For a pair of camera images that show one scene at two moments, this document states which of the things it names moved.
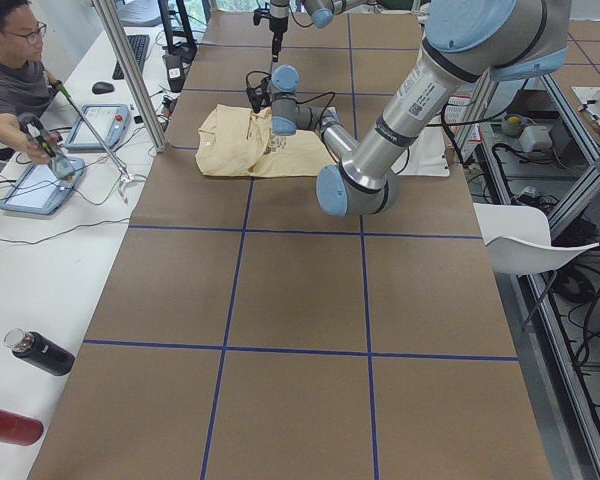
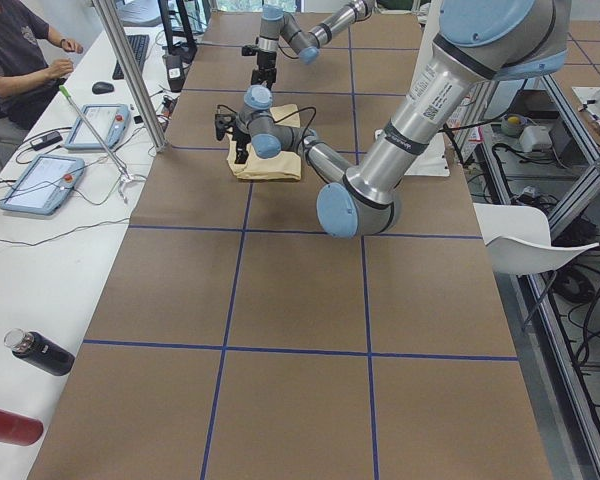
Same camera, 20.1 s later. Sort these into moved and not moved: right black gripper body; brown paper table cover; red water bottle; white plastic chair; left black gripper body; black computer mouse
Moved: left black gripper body; right black gripper body
Not moved: red water bottle; black computer mouse; white plastic chair; brown paper table cover
